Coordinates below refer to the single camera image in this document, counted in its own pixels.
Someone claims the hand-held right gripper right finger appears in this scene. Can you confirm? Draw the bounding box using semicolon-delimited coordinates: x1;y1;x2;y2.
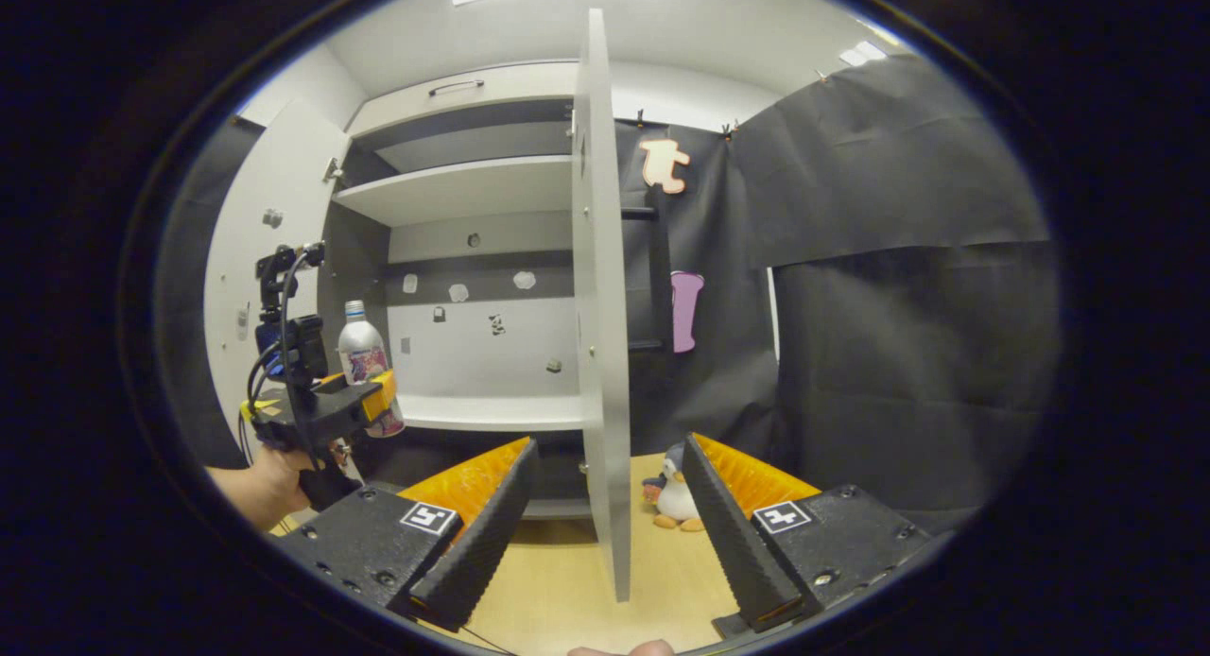
681;432;956;635

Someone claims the black backdrop cloth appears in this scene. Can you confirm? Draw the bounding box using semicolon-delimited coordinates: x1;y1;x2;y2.
156;54;1062;534

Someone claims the silver bottle with colourful label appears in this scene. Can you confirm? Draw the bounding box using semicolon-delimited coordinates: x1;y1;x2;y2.
337;300;406;439

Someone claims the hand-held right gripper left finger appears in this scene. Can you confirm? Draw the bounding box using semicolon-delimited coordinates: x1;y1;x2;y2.
274;437;542;633

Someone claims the grey cabinet door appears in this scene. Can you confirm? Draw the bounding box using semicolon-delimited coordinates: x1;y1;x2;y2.
570;9;632;603
203;98;351;449

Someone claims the black metal rack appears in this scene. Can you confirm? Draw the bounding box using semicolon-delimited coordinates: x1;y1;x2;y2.
619;183;674;354

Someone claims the grey cabinet with shelves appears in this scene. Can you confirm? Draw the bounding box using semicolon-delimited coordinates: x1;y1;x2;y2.
317;60;592;520

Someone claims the penguin plush toy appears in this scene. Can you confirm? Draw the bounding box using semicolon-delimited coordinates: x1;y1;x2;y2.
643;441;705;532

